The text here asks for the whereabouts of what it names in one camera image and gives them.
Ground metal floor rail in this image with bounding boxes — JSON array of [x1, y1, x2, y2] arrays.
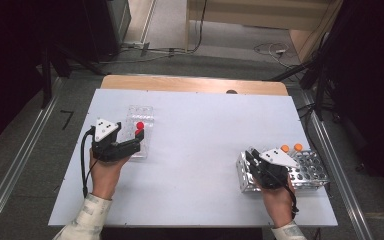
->
[[299, 89, 375, 240], [0, 77, 64, 235]]

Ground white coiled cable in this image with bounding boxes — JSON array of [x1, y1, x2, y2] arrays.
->
[[253, 42, 293, 69]]

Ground white work board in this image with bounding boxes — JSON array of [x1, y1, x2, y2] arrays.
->
[[48, 88, 338, 228]]

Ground black curtain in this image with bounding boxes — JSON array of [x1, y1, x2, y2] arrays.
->
[[326, 0, 384, 203], [0, 0, 93, 156]]

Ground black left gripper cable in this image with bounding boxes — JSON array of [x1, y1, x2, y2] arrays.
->
[[80, 127, 98, 199]]

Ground black stand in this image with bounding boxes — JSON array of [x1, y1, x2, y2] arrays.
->
[[40, 42, 105, 110]]

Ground grey floor cable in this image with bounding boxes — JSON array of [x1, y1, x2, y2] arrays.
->
[[98, 46, 195, 65]]

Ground perforated metal tube rack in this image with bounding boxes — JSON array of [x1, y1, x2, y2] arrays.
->
[[235, 148, 330, 194]]

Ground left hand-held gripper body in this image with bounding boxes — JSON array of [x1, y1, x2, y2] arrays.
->
[[90, 118, 128, 163]]

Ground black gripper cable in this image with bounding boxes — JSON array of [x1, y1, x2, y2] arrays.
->
[[283, 184, 300, 215], [80, 127, 98, 199]]

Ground light wooden desk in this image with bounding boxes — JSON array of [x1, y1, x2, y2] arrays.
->
[[185, 0, 344, 64]]

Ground person's right hand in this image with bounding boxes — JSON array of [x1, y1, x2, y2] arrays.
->
[[260, 176, 297, 229]]

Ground person's left hand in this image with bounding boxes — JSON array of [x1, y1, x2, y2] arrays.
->
[[88, 148, 132, 202]]

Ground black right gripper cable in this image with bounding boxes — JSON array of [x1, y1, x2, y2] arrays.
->
[[283, 184, 300, 215]]

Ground wooden table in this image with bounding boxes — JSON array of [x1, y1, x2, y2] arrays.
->
[[100, 74, 290, 97]]

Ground black hanging cable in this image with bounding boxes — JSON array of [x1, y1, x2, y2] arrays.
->
[[191, 0, 209, 54]]

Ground black cabinet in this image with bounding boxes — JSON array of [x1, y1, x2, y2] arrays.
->
[[79, 0, 132, 63]]

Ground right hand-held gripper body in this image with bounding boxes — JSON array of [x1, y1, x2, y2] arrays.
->
[[250, 148, 300, 191]]

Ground clear plastic tube rack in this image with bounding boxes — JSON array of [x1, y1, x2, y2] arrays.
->
[[119, 105, 155, 160]]

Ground black tripod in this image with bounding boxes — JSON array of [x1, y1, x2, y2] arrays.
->
[[269, 31, 335, 122]]

